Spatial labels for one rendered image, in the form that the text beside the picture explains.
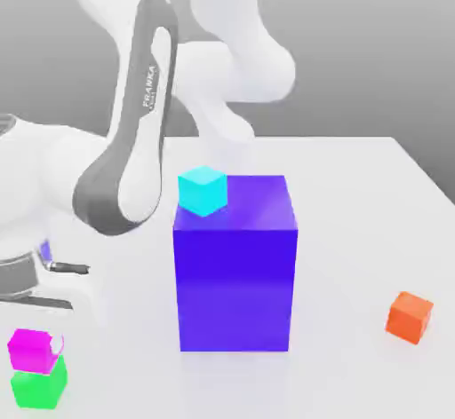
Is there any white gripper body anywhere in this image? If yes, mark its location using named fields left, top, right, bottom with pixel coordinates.
left=0, top=273, right=108, bottom=331

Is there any small magenta cube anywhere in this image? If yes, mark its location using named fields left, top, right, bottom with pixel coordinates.
left=6, top=328, right=65, bottom=376

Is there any small green cube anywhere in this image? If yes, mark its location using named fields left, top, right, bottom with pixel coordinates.
left=10, top=354, right=69, bottom=410

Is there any small cyan cube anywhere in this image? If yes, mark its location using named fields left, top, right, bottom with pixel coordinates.
left=177, top=164, right=229, bottom=218

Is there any small orange cube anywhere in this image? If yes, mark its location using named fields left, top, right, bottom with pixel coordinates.
left=384, top=290, right=435, bottom=346

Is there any large blue box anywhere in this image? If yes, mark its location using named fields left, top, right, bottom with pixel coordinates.
left=172, top=174, right=299, bottom=353

